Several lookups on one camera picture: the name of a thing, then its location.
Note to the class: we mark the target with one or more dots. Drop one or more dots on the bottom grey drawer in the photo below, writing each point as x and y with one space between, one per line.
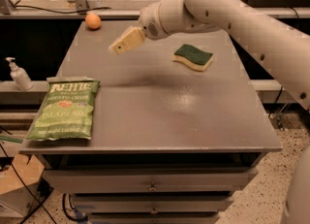
159 218

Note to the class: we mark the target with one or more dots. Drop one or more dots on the green jalapeno chip bag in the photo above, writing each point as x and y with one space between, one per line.
67 110

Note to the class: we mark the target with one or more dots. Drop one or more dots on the top grey drawer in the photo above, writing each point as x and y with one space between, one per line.
149 181

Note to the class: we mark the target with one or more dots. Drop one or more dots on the green and yellow sponge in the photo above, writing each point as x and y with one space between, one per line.
192 57

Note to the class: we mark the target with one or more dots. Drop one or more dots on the middle grey drawer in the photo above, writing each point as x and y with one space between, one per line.
152 204

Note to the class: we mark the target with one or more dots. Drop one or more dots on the white pump dispenser bottle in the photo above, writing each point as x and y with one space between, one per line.
19 75

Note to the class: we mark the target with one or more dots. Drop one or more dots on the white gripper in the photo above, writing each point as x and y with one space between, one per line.
151 20

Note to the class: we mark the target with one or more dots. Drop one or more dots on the grey drawer cabinet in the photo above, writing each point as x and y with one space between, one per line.
153 113

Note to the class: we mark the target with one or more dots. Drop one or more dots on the grey drawer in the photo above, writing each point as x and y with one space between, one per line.
149 181
152 204
159 218

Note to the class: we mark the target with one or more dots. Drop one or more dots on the cardboard box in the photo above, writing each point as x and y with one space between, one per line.
17 188

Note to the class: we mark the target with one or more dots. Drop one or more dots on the orange fruit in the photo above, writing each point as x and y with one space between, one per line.
93 21

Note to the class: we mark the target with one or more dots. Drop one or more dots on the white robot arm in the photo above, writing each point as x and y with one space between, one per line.
280 49

